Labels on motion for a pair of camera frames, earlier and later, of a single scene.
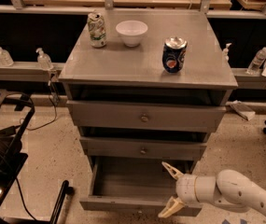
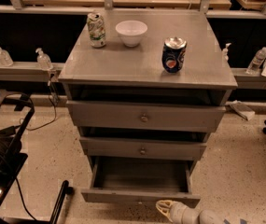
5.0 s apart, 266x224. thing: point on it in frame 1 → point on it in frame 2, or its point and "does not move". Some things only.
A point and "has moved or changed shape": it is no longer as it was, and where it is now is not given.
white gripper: (186, 187) → (178, 211)
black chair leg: (65, 189) does not move
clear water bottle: (258, 62) does not move
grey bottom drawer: (134, 186) has moved or changed shape
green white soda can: (97, 30) does not move
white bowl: (132, 32) does not move
